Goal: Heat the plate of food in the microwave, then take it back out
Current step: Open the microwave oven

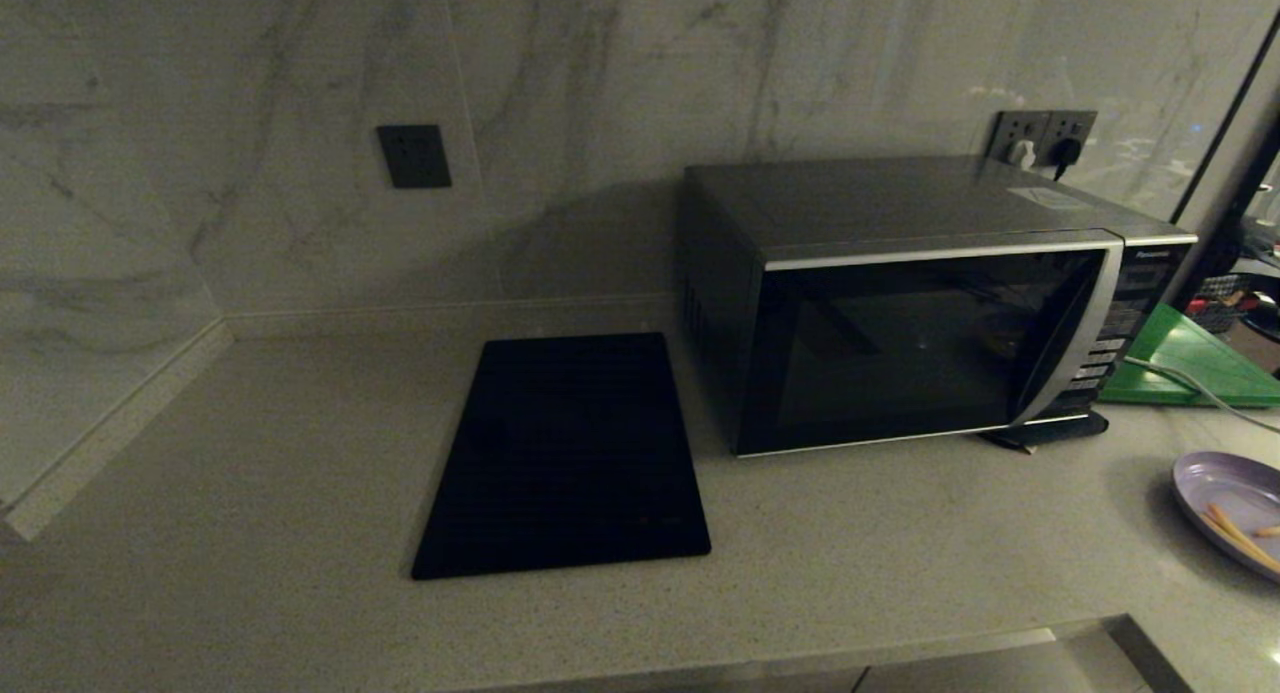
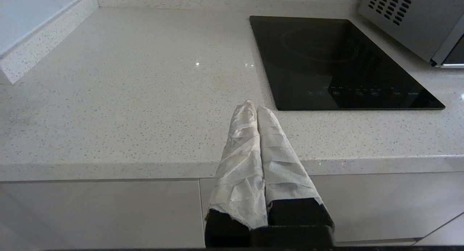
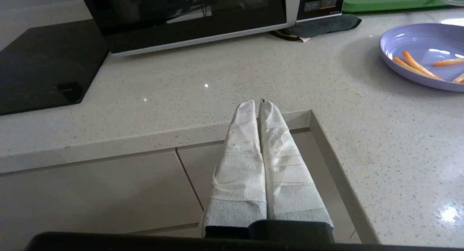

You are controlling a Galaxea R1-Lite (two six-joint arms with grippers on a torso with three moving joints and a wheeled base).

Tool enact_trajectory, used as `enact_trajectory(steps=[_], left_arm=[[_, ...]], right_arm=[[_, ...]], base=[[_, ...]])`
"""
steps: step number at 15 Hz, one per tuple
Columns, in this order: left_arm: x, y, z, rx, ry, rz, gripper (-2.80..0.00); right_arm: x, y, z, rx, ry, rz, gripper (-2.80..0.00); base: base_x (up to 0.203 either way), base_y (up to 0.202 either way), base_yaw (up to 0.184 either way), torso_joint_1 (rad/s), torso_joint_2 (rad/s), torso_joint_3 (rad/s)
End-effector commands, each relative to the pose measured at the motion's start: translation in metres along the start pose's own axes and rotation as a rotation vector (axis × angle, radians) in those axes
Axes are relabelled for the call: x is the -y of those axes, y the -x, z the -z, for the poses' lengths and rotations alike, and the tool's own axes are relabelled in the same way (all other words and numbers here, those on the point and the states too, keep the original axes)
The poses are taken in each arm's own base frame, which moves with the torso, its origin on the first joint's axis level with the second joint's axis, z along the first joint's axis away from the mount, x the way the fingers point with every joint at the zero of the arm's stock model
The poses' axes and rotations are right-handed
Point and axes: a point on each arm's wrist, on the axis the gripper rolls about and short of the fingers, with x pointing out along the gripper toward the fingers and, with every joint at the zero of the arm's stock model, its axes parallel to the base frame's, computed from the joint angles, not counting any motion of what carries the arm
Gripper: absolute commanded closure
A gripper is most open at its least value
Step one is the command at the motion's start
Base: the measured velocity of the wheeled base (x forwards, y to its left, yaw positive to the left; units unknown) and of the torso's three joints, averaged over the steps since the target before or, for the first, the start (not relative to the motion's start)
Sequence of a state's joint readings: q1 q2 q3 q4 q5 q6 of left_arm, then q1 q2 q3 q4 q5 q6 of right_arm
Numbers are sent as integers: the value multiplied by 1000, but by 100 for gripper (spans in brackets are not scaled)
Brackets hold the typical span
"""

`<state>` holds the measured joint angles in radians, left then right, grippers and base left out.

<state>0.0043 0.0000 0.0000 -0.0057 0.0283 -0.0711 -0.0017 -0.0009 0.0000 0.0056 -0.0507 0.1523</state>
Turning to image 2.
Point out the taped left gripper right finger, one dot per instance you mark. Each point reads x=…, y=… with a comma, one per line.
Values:
x=282, y=171

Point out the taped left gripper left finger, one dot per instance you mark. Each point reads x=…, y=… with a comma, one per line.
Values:
x=239, y=171

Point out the silver microwave oven body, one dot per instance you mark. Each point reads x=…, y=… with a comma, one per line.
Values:
x=417, y=22

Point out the grey cabinet front panel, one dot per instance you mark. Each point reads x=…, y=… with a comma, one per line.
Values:
x=380, y=204
x=446, y=234
x=101, y=214

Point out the black glass induction cooktop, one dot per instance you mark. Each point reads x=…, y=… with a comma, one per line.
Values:
x=326, y=62

